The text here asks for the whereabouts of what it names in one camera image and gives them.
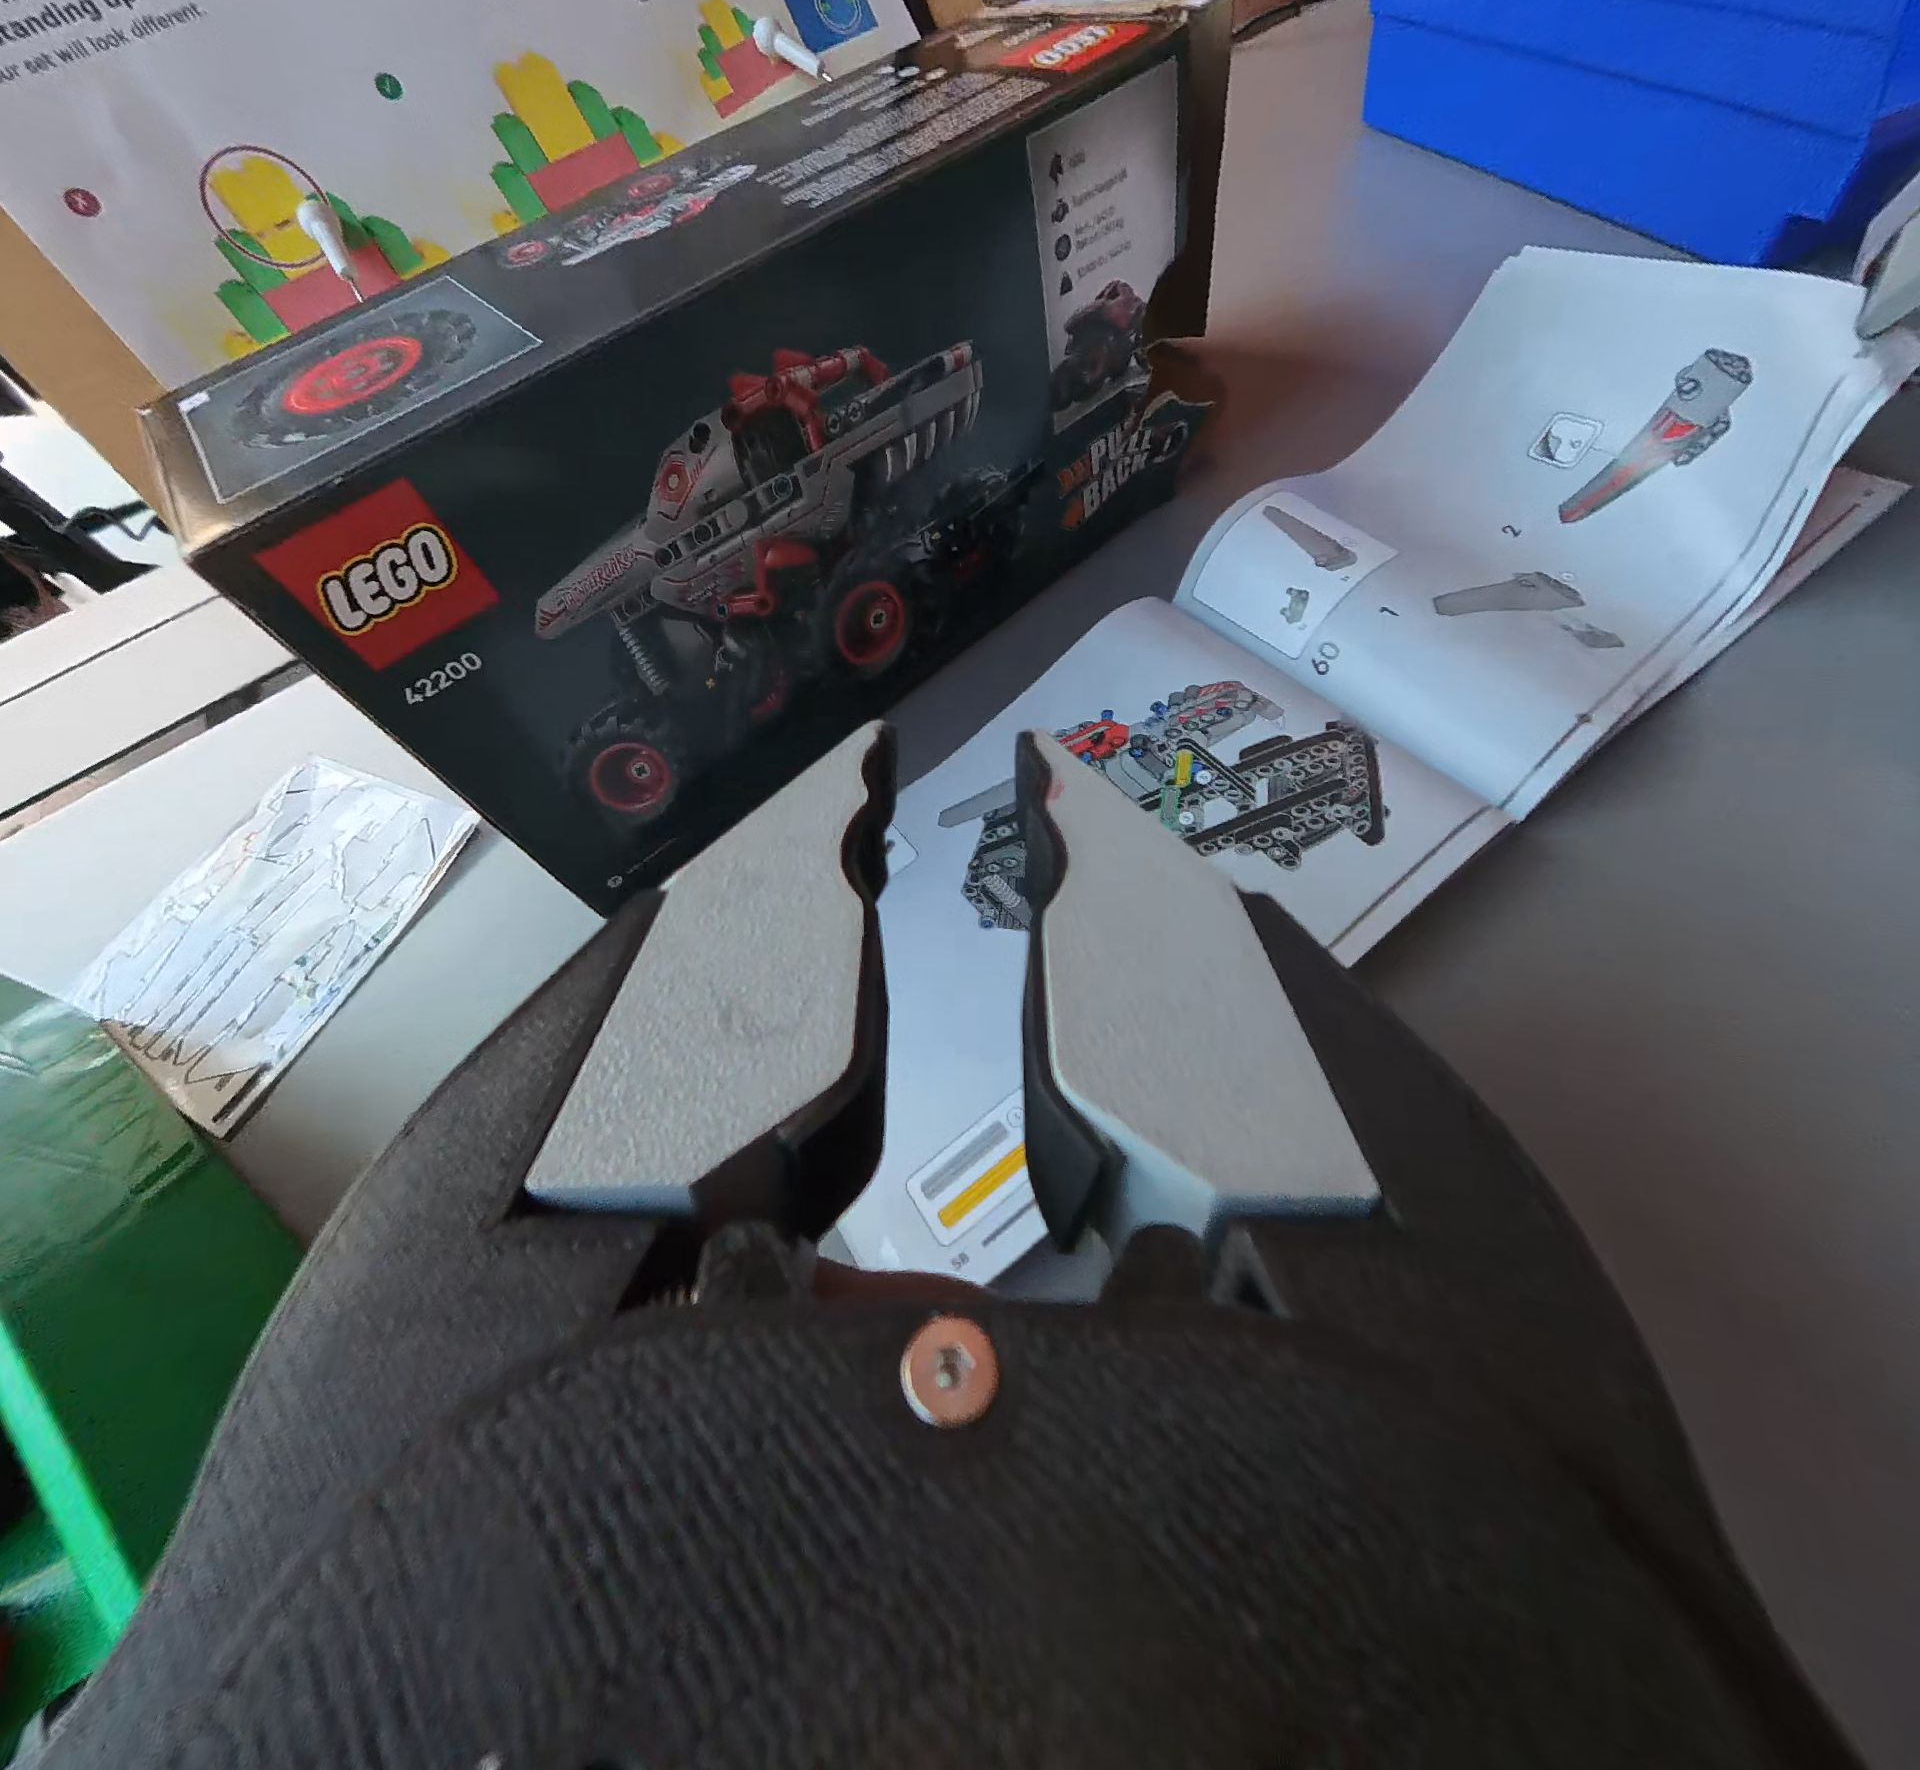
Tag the black metal stand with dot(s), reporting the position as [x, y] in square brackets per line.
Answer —
[53, 511]

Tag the green plastic bin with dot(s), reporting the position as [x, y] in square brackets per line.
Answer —
[121, 1200]

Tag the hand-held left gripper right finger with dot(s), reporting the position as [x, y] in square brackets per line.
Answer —
[1185, 1035]

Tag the lego instruction booklet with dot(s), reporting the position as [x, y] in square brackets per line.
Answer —
[1501, 601]

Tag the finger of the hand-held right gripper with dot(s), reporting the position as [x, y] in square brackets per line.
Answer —
[1898, 271]

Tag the black lego set box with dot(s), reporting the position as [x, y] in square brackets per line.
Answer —
[599, 452]

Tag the white printed instruction poster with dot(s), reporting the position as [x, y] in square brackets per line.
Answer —
[300, 2]

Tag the lego sticker sheet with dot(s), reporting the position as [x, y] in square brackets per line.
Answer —
[270, 931]

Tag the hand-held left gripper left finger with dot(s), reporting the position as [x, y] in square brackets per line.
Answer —
[734, 990]

